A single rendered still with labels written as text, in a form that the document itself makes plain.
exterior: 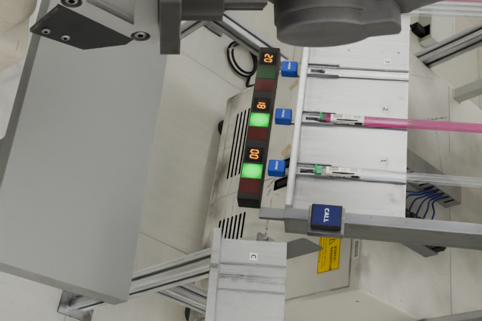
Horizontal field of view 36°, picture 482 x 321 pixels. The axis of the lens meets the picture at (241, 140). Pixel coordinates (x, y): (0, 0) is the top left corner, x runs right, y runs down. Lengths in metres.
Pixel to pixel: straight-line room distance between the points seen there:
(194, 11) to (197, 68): 1.72
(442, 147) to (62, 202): 1.10
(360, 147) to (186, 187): 0.86
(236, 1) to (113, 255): 0.68
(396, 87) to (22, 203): 0.71
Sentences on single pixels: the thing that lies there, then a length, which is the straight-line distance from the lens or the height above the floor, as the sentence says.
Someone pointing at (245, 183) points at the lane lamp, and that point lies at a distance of 1.32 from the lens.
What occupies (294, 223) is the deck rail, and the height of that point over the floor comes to 0.72.
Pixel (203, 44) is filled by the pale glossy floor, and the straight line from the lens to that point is 2.34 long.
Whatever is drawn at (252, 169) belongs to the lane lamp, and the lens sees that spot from 1.33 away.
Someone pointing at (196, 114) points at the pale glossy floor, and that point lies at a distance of 2.21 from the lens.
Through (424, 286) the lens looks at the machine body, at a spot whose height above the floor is 0.62.
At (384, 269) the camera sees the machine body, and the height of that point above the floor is 0.62.
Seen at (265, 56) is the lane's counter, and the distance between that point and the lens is 1.47.
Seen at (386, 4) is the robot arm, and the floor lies 1.28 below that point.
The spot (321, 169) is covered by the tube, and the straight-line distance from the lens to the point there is 1.30.
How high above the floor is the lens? 1.56
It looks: 43 degrees down
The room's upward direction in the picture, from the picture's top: 66 degrees clockwise
